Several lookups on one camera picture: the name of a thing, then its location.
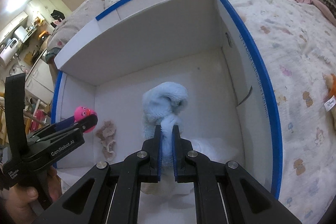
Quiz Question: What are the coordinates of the white kitchen cabinet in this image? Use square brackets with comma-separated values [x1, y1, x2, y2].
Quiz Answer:
[25, 59, 54, 104]

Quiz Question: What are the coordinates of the light blue plush toy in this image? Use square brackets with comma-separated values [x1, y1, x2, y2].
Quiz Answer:
[142, 82, 188, 168]

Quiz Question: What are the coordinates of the wooden yellow chair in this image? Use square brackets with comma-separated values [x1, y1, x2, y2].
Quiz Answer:
[23, 98, 51, 135]

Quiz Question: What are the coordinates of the white tissue paper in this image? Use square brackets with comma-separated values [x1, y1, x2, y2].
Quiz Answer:
[188, 137, 245, 165]

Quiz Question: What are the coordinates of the orange cream plush toy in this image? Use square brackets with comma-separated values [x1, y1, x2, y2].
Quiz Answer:
[323, 73, 336, 128]

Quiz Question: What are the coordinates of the pink plush toy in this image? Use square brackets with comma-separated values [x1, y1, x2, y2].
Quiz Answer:
[74, 106, 97, 122]

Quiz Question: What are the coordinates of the person's left hand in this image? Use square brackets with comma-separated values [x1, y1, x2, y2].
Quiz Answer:
[0, 165, 63, 224]

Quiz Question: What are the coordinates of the beige scrunchie in box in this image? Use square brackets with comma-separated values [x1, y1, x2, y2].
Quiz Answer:
[96, 121, 116, 164]

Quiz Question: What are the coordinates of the white blue cardboard box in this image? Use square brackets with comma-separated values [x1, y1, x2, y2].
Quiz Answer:
[51, 0, 283, 197]

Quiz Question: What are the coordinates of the white patterned bed blanket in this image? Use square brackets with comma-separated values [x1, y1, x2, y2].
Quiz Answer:
[47, 0, 336, 224]

